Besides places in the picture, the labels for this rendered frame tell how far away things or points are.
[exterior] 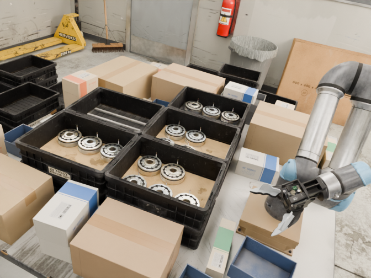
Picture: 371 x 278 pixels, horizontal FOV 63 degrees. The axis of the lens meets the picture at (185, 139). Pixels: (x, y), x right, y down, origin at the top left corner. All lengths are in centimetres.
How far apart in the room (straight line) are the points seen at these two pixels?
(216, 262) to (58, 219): 55
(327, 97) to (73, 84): 127
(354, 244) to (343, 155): 146
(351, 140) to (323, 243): 47
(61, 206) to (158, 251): 36
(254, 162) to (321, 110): 52
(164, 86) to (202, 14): 250
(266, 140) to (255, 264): 70
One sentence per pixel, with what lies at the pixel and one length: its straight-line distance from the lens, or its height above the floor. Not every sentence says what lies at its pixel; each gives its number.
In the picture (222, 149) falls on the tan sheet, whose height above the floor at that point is 83.
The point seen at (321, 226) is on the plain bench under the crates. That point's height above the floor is 70.
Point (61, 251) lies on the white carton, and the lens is 117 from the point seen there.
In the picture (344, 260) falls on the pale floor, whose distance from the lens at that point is 247.
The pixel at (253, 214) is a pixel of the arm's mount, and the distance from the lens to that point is 131.
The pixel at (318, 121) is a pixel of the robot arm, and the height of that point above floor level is 122.
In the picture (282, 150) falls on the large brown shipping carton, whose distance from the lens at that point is 171.
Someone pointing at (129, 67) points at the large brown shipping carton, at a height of 90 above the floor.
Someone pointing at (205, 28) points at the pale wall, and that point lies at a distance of 438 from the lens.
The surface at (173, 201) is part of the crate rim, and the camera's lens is 107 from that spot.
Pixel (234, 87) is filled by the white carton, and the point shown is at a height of 90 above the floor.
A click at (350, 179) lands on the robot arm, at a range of 102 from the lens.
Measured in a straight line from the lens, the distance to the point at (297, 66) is 402.
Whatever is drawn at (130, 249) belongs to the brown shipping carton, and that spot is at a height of 86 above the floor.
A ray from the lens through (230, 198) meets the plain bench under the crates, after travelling 146.
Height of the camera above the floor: 170
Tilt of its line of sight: 34 degrees down
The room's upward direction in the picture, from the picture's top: 9 degrees clockwise
